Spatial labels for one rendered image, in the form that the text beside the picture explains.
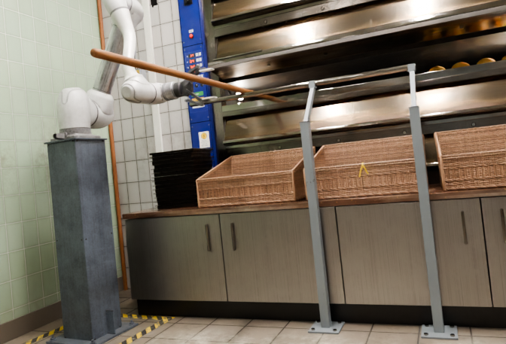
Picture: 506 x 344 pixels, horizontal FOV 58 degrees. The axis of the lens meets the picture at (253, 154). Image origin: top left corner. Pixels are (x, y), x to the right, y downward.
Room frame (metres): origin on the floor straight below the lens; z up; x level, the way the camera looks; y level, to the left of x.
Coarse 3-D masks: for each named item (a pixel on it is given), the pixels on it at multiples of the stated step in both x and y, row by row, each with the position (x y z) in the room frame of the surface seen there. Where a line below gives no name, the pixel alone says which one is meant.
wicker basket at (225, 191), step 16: (224, 160) 2.75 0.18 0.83; (240, 160) 2.81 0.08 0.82; (256, 160) 2.77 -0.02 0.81; (272, 160) 2.73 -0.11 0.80; (288, 160) 2.69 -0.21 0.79; (208, 176) 2.54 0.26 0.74; (224, 176) 2.73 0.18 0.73; (240, 176) 2.32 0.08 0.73; (256, 176) 2.29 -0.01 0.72; (272, 176) 2.25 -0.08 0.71; (288, 176) 2.22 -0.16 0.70; (208, 192) 2.40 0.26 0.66; (224, 192) 2.36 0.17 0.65; (240, 192) 2.33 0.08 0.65; (256, 192) 2.29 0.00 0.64; (272, 192) 2.26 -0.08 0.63; (288, 192) 2.23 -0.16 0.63; (304, 192) 2.37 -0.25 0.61
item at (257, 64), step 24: (432, 24) 2.27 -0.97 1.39; (456, 24) 2.27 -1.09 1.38; (480, 24) 2.28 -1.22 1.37; (504, 24) 2.29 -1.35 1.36; (312, 48) 2.50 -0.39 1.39; (336, 48) 2.51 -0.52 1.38; (360, 48) 2.52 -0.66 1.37; (384, 48) 2.54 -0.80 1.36; (216, 72) 2.81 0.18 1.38; (240, 72) 2.82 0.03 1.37
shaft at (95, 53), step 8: (96, 48) 1.43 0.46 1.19; (96, 56) 1.43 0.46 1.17; (104, 56) 1.45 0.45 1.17; (112, 56) 1.49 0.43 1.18; (120, 56) 1.53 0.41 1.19; (128, 64) 1.57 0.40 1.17; (136, 64) 1.60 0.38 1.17; (144, 64) 1.64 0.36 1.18; (152, 64) 1.69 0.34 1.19; (160, 72) 1.75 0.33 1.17; (168, 72) 1.79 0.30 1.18; (176, 72) 1.84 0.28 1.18; (184, 72) 1.91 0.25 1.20; (192, 80) 1.97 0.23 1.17; (200, 80) 2.02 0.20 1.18; (208, 80) 2.09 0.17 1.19; (224, 88) 2.26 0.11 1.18; (232, 88) 2.32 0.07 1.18; (240, 88) 2.42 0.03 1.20; (256, 96) 2.65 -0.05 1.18; (264, 96) 2.74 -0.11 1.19; (272, 96) 2.85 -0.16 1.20
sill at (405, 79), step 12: (504, 60) 2.28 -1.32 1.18; (432, 72) 2.41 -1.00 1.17; (444, 72) 2.39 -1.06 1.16; (456, 72) 2.37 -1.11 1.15; (468, 72) 2.35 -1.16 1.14; (360, 84) 2.56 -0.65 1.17; (372, 84) 2.53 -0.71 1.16; (384, 84) 2.51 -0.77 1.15; (396, 84) 2.49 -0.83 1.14; (288, 96) 2.72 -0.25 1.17; (300, 96) 2.69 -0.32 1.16; (228, 108) 2.88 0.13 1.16; (240, 108) 2.85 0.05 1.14
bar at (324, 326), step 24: (360, 72) 2.20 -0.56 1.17; (384, 72) 2.15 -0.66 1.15; (240, 96) 2.44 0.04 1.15; (312, 96) 2.24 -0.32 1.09; (312, 168) 2.07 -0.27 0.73; (312, 192) 2.07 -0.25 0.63; (312, 216) 2.08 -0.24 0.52; (312, 240) 2.08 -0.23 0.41; (432, 240) 1.89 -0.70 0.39; (432, 264) 1.89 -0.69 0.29; (432, 288) 1.89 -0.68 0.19; (432, 312) 1.90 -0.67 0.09; (432, 336) 1.86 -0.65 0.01; (456, 336) 1.83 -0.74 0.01
